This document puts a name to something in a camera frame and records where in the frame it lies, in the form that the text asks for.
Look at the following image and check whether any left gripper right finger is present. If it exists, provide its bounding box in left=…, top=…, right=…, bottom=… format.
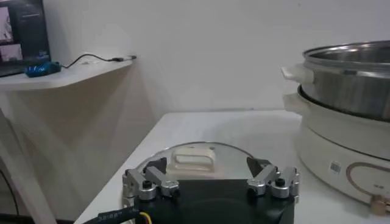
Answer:
left=246, top=156, right=301, bottom=200

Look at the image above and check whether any blue computer mouse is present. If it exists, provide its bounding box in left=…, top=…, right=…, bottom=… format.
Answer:
left=24, top=60, right=62, bottom=79

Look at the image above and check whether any steel steamer pot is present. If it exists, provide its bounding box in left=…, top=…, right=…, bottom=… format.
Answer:
left=280, top=39, right=390, bottom=122

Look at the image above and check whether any white side desk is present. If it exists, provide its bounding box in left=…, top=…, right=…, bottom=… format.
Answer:
left=0, top=57, right=137, bottom=224

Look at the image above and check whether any dark computer screen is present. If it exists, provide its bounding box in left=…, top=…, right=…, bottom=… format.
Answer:
left=0, top=0, right=52, bottom=79

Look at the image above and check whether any glass lid with cream handle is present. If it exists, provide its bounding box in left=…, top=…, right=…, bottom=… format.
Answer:
left=133, top=141, right=257, bottom=183

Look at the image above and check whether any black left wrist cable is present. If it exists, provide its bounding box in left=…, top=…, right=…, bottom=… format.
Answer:
left=82, top=206, right=153, bottom=224

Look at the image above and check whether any cream electric cooker base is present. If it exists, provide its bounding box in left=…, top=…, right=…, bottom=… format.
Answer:
left=282, top=86, right=390, bottom=217

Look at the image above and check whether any black desk cable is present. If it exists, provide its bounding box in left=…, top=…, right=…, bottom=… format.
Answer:
left=60, top=54, right=138, bottom=69

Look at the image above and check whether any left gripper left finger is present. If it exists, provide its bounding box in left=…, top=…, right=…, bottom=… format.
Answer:
left=121, top=156, right=180, bottom=201

